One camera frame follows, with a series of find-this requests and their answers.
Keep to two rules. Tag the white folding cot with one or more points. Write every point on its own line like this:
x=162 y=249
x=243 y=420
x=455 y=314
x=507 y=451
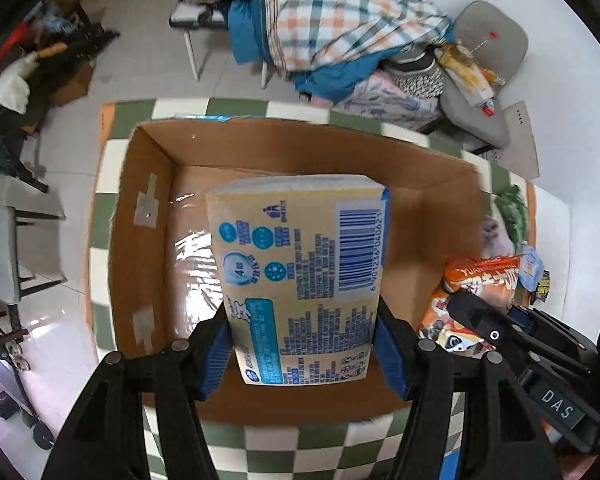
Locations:
x=244 y=31

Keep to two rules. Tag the yellow snack package on chair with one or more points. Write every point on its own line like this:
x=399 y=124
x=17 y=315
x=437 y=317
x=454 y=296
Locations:
x=476 y=83

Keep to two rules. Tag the blue blanket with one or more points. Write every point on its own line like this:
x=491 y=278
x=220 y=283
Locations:
x=336 y=82

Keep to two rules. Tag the green snack bag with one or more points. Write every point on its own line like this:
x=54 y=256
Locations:
x=514 y=212

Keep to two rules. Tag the orange panda snack bag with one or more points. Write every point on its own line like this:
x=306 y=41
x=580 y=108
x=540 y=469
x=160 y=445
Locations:
x=494 y=280

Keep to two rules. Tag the black yellow snack bag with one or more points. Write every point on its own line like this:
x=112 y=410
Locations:
x=542 y=290

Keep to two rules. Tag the grey chair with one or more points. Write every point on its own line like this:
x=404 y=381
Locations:
x=498 y=44

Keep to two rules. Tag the green white checkered mat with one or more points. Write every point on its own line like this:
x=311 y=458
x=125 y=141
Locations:
x=331 y=451

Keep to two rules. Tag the lilac cloth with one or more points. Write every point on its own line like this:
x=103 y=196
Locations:
x=495 y=240

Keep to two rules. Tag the white cloth bundle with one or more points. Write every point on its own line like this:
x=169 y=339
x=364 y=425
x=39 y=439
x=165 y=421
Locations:
x=14 y=89

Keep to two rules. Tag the brown cardboard box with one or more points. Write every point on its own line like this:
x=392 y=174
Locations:
x=436 y=206

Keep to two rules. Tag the plaid checkered blanket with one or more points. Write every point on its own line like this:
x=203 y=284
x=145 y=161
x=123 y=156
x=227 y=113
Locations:
x=304 y=35

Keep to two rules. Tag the light blue tissue pack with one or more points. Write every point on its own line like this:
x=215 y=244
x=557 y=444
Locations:
x=531 y=268

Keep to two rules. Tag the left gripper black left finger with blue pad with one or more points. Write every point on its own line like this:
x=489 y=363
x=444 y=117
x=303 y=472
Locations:
x=103 y=436

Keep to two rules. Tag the pink floral folded quilt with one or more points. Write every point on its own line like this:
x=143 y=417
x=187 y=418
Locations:
x=409 y=102

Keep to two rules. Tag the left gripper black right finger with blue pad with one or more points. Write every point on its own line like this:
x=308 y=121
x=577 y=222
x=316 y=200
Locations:
x=469 y=418

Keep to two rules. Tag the black white patterned cushion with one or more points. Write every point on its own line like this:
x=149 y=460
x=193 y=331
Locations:
x=416 y=72

